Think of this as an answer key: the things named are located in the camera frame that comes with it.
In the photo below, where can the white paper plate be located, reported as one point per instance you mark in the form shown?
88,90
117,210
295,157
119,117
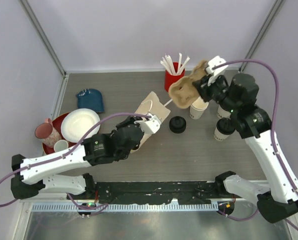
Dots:
77,123

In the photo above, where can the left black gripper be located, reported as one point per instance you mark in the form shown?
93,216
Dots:
130,121

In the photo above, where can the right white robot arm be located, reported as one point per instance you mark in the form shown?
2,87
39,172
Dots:
279,200

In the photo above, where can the red straw holder cup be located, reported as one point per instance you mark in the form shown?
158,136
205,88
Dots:
170,79

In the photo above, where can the brown paper bag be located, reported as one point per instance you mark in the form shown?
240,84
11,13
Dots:
151,104

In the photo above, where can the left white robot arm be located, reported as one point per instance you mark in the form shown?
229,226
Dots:
96,150

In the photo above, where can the stack of black cup lids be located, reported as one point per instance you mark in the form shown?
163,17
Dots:
177,124

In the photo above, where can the white ceramic mug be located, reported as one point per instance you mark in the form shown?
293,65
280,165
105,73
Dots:
60,145

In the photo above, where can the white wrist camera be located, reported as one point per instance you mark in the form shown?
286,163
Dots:
215,67
149,125

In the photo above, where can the stack of white paper cups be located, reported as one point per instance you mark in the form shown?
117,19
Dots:
197,108

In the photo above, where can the brown cardboard cup carrier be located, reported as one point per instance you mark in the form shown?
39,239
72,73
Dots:
182,92

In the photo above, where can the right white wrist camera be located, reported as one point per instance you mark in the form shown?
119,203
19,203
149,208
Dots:
215,67

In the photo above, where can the pink plastic cup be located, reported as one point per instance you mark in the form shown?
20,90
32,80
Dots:
47,134

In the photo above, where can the white wrapped straws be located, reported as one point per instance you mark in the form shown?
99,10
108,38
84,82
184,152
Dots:
174,68

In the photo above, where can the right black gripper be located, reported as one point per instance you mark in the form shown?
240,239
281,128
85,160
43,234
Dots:
204,89

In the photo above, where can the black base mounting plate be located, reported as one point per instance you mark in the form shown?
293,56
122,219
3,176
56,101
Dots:
154,193

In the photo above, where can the blue cloth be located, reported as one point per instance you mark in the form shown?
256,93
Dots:
90,99

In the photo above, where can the white paper cup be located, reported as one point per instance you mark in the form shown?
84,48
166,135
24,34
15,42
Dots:
219,136
221,113

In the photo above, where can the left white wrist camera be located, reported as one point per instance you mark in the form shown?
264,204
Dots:
149,125

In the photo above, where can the red round plate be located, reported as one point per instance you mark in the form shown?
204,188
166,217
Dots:
57,125

